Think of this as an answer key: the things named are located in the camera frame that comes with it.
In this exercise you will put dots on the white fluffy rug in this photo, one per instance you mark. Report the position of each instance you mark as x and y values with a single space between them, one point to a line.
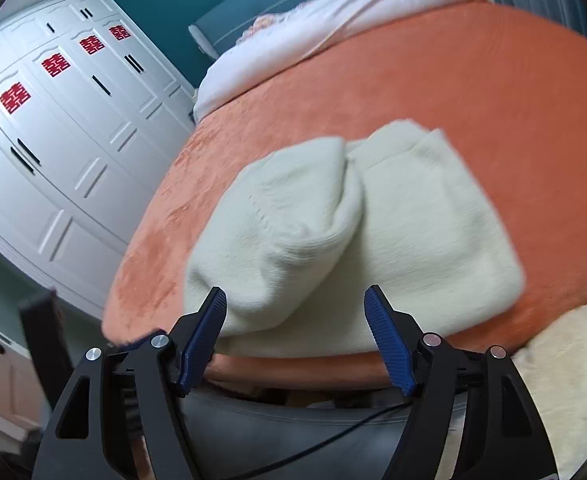
573 385

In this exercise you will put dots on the cream knit cardigan red buttons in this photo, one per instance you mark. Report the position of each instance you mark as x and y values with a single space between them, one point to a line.
423 240

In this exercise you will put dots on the white duvet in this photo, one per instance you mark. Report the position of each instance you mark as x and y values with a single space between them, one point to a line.
298 45

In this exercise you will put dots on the orange plush blanket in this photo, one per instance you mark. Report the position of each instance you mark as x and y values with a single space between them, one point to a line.
473 85

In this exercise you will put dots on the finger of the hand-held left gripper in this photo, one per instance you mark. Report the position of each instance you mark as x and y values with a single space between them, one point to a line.
46 345
131 344

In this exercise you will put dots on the red paper-cut decoration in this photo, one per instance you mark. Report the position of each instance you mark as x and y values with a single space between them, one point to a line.
56 64
13 99
120 32
92 45

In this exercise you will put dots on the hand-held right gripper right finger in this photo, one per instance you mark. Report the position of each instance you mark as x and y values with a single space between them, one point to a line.
391 345

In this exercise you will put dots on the pink frilled pillow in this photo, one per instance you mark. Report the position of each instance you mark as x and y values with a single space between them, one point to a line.
266 27

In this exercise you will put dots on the blue upholstered headboard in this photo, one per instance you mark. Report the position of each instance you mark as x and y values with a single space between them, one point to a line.
253 5

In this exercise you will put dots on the pink cabinet door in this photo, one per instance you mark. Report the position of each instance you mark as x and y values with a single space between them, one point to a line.
3 385

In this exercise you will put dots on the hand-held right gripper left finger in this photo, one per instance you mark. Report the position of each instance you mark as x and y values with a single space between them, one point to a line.
201 345

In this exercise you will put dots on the white panelled wardrobe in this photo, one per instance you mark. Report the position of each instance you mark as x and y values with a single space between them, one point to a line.
73 160

